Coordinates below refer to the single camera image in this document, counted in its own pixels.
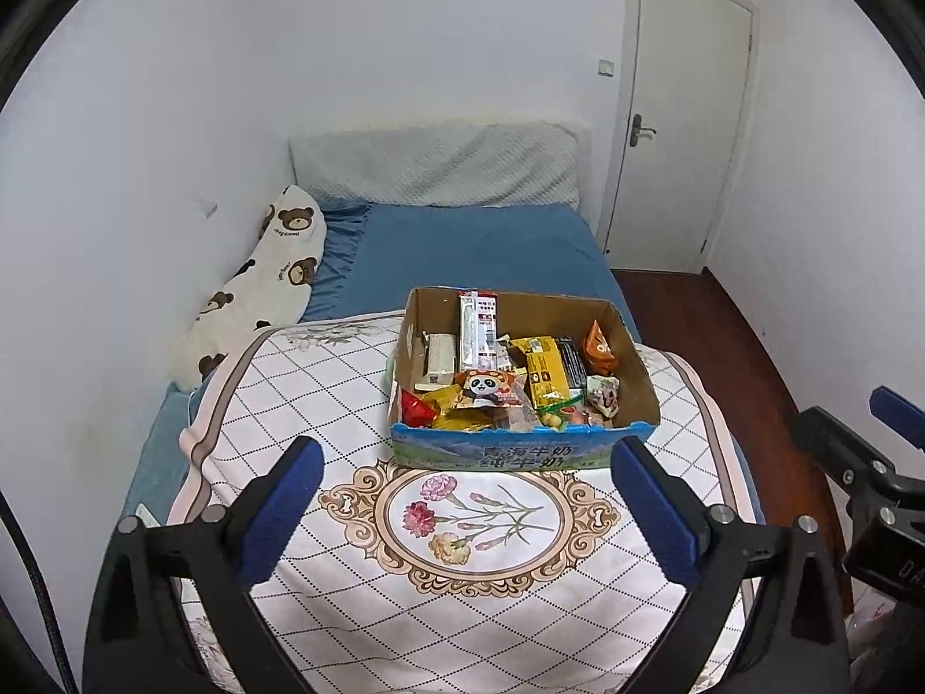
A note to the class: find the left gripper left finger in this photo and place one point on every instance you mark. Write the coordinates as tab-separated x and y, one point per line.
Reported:
137	638

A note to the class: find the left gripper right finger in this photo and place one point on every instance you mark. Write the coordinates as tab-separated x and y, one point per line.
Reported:
794	639

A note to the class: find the pale green snack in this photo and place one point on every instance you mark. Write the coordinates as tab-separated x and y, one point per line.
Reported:
602	392

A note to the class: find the orange triangular chip packet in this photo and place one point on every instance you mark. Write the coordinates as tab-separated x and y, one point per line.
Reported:
597	353

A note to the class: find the yellow snack packet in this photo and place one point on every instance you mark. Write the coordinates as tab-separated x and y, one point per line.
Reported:
546	373

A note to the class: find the red triangular snack packet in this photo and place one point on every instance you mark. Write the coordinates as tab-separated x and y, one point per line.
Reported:
415	412

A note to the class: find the beige boxed snack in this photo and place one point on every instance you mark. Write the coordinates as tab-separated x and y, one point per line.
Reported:
441	363

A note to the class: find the orange snack packet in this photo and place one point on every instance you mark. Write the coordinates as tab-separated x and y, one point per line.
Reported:
478	331

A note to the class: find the green candy bag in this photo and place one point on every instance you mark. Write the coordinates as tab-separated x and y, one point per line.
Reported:
574	412

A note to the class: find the panda snack packet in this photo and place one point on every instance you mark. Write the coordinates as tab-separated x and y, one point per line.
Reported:
486	388

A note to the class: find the white patterned floral cloth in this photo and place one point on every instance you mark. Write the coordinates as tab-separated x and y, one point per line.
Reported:
401	580

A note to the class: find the bear print pillow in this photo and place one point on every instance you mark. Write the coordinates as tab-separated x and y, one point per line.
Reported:
272	288

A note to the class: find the blue green cardboard box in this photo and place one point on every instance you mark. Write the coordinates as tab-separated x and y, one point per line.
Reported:
430	311

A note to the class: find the blue bed sheet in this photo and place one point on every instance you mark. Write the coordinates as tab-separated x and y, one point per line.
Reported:
433	260

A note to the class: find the grey headboard cushion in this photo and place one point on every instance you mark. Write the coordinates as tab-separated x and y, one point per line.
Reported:
447	165

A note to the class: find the white door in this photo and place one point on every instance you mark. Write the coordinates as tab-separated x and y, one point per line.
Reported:
688	69

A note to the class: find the door handle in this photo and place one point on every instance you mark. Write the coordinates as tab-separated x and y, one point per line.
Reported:
639	131

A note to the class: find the wall light switch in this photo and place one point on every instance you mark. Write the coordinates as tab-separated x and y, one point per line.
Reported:
605	67

